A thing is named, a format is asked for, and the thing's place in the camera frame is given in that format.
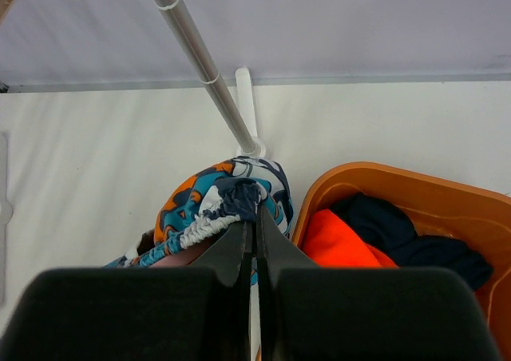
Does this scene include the navy blue shorts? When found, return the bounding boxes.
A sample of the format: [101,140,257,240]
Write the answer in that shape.
[330,192,493,291]

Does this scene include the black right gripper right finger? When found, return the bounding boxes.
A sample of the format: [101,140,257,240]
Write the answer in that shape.
[256,208,501,360]

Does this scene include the white clothes rack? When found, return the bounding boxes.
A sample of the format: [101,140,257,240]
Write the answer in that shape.
[1,0,267,306]

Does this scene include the patterned blue orange shorts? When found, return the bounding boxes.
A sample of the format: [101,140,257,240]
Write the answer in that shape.
[109,157,294,268]

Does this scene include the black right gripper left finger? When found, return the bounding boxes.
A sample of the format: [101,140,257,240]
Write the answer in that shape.
[1,223,252,360]

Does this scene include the orange plastic basket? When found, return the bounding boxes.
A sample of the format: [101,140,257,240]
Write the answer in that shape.
[292,162,510,360]

